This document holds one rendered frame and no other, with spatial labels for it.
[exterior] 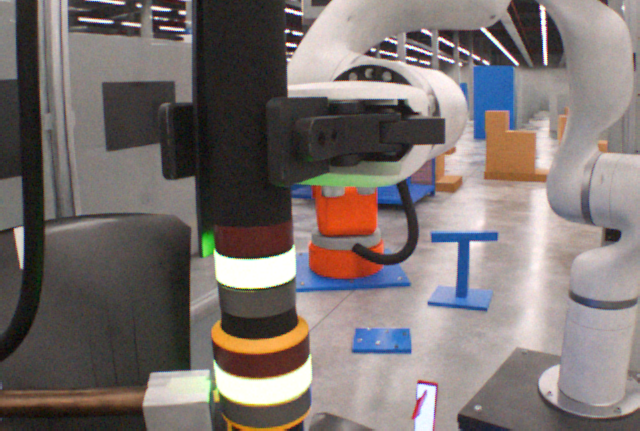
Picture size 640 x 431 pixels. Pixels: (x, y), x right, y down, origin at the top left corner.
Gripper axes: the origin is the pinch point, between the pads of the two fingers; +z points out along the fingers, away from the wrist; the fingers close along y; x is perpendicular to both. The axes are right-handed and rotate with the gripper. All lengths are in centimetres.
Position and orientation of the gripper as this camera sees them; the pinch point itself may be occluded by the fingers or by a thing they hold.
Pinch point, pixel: (243, 138)
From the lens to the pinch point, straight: 21.0
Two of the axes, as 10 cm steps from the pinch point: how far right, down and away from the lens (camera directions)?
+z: -4.3, 1.7, -8.9
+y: -9.0, -0.5, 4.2
